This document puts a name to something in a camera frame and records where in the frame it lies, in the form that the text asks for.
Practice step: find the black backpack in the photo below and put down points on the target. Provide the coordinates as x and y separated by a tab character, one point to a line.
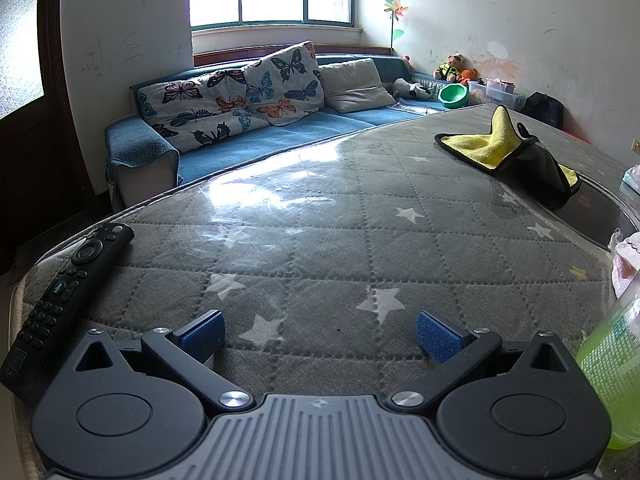
545	107

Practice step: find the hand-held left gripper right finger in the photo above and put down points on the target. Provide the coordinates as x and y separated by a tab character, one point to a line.
440	337

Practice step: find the black remote control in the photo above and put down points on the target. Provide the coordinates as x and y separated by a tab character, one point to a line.
60	300

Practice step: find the pale pink towel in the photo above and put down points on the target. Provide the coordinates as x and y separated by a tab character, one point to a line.
627	265

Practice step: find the colourful pinwheel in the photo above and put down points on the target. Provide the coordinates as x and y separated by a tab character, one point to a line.
395	7

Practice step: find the butterfly print cushion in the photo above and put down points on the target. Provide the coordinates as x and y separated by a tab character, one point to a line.
195	110
285	82

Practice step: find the clear pump bottle green soap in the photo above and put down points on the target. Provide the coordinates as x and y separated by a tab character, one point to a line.
615	370

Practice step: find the green plastic basin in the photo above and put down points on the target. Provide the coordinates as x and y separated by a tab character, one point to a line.
452	96

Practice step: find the dark wooden door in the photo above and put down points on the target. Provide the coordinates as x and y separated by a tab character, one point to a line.
25	135

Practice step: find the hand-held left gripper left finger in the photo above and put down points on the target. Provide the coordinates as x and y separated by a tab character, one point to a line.
202	332

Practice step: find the black and white plush toy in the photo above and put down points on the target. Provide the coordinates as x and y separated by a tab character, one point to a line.
412	89

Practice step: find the grey quilted star tablecloth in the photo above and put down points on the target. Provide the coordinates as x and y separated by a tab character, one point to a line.
325	240

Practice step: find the yellow and grey microfibre cloth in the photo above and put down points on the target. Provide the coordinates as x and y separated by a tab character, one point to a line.
480	147

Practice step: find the clear storage box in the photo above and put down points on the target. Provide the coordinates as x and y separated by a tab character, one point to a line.
497	92

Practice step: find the teddy bear plush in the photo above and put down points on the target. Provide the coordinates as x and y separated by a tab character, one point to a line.
450	67

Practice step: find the blue sofa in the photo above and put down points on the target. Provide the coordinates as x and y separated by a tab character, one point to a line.
280	140

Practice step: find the white tissue pack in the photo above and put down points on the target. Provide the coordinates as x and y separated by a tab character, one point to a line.
631	176

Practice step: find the small pink plush toy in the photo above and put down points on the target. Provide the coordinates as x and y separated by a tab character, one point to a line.
407	62

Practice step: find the orange plush toy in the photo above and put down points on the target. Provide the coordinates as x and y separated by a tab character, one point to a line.
467	76

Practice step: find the beige cushion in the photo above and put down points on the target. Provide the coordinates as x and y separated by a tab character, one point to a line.
355	85

